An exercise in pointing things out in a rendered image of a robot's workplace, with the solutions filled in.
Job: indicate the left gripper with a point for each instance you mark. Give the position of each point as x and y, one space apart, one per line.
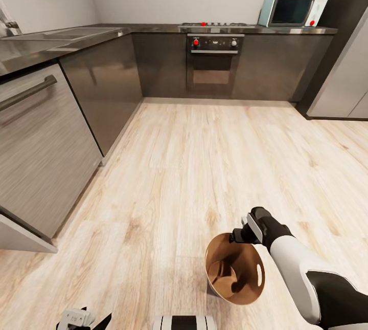
101 326

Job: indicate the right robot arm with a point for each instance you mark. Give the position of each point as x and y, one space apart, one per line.
322 294

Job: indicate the trash can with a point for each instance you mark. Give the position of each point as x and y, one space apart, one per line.
232 270

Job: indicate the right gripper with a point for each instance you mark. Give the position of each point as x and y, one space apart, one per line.
239 235

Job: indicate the oven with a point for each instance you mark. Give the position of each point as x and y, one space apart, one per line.
212 63

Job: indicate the drop in sink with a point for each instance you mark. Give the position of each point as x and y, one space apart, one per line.
65 34

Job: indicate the fridge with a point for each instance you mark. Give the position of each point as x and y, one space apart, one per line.
339 87

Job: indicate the microwave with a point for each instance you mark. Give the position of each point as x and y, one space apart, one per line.
291 13

